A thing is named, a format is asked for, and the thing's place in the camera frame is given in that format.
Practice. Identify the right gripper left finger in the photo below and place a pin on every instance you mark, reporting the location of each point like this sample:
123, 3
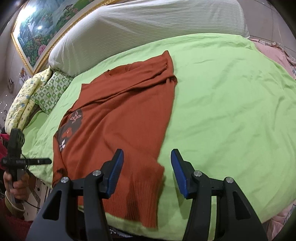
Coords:
74, 209

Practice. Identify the yellow floral quilt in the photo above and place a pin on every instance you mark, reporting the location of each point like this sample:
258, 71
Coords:
23, 104

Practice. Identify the pink floral blanket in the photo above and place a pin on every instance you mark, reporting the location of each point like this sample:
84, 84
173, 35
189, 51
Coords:
276, 52

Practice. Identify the red knit left sleeve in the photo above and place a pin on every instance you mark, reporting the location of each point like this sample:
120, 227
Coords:
13, 227

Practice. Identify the person's left hand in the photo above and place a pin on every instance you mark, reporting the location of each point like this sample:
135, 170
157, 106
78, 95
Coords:
17, 189

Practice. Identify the rust orange knit sweater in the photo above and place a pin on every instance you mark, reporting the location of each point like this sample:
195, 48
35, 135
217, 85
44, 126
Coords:
129, 108

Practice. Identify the gold framed landscape painting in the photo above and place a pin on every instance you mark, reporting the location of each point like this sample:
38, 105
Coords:
41, 24

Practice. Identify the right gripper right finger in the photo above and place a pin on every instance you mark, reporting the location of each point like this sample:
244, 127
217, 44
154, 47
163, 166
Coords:
235, 217

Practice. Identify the green white patterned pillow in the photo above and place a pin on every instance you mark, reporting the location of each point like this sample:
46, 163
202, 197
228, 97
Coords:
47, 96

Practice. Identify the white striped bolster pillow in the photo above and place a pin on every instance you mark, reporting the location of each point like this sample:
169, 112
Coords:
116, 28

